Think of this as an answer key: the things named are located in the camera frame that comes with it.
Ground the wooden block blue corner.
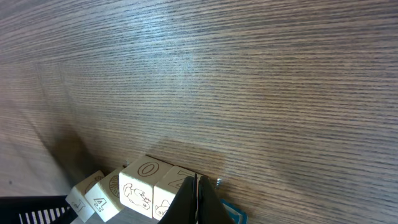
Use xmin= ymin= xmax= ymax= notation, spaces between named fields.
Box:
xmin=220 ymin=199 xmax=248 ymax=224

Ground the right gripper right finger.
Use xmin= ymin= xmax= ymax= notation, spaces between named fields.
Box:
xmin=198 ymin=176 xmax=234 ymax=224

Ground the wooden block picture top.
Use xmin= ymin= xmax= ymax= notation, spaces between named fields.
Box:
xmin=119 ymin=155 xmax=173 ymax=218

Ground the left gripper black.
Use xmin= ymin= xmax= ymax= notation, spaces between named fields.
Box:
xmin=1 ymin=195 xmax=78 ymax=224

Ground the wooden block red edge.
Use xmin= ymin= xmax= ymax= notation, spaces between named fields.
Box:
xmin=152 ymin=166 xmax=195 ymax=220

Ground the wooden block red bottom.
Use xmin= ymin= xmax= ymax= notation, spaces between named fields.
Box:
xmin=65 ymin=170 xmax=104 ymax=223

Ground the wooden block red picture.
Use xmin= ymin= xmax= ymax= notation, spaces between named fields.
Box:
xmin=85 ymin=166 xmax=125 ymax=222

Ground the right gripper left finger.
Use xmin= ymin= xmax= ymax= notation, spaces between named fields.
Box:
xmin=159 ymin=175 xmax=197 ymax=224

